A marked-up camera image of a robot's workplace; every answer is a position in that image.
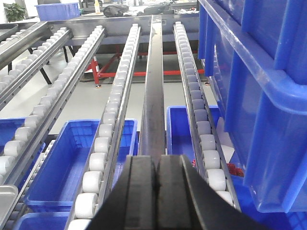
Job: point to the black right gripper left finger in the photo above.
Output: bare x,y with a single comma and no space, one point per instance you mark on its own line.
130,205

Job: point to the dark metal divider rail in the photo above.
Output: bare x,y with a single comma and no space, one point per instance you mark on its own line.
152,139

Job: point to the blue bin lower left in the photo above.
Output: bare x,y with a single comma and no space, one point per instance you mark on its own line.
55,185

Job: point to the green potted plant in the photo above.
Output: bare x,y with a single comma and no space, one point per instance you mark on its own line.
14,12

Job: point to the blue bin in background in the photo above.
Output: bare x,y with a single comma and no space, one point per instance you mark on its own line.
57,11

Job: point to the roller track with white wheels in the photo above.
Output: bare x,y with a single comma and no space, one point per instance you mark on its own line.
99,169

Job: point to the large blue bin on shelf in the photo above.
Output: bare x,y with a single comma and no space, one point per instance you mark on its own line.
255,54

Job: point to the red metal frame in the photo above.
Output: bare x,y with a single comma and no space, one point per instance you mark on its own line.
103,70

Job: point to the blue bin lower middle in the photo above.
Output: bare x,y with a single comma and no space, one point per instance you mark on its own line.
178,137

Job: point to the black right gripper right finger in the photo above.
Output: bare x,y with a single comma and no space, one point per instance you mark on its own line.
186,202

